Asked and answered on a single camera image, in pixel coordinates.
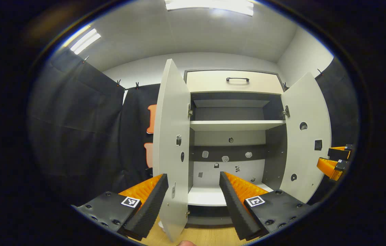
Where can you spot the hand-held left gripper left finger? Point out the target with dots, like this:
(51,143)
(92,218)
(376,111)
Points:
(152,205)

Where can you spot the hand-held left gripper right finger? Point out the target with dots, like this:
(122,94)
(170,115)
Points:
(233,212)

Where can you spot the beige door with headphone sticker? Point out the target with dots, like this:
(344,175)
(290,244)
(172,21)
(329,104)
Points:
(305,164)

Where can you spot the black backdrop cloth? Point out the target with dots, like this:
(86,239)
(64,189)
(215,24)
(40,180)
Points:
(76,136)
(341,112)

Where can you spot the beige door with camera sticker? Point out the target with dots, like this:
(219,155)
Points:
(170,119)

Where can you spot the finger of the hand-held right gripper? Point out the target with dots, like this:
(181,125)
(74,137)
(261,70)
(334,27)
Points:
(341,152)
(331,167)

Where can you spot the beige double-door shoe cabinet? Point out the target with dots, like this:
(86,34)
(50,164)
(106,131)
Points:
(274,160)

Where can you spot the long ceiling light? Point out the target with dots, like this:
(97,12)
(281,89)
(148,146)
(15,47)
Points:
(210,5)
(85,41)

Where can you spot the white object on floor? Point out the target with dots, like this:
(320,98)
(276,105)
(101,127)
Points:
(161,224)

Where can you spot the white cabinet shelf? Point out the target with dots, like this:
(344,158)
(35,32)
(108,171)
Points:
(233,125)

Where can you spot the white cabinet bottom panel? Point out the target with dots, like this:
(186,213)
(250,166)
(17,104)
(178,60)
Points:
(206,196)

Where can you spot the beige cabinet drawer front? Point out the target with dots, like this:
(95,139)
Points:
(210,83)

